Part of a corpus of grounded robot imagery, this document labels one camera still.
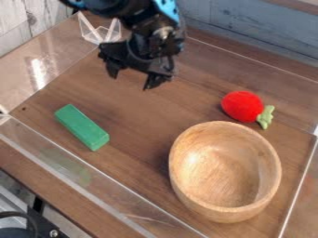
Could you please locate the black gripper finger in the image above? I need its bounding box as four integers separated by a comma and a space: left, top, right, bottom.
143, 73, 172, 90
105, 59, 127, 79

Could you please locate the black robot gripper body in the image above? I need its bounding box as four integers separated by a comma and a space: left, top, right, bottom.
97, 33, 173, 75

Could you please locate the green rectangular block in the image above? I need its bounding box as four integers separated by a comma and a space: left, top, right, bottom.
54, 104, 111, 152

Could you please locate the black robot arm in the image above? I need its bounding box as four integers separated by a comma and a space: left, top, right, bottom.
58, 0, 185, 90

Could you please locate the brown wooden bowl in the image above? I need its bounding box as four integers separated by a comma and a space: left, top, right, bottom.
168, 121, 282, 223

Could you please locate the red plush strawberry toy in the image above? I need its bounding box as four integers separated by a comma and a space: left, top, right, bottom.
220, 91, 275, 130

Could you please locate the clear acrylic front barrier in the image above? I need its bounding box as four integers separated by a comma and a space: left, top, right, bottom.
0, 114, 207, 238

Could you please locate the black device lower left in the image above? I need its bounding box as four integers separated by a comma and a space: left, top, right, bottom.
0, 207, 69, 238

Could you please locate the clear acrylic corner bracket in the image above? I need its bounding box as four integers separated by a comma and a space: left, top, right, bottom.
77, 12, 121, 45

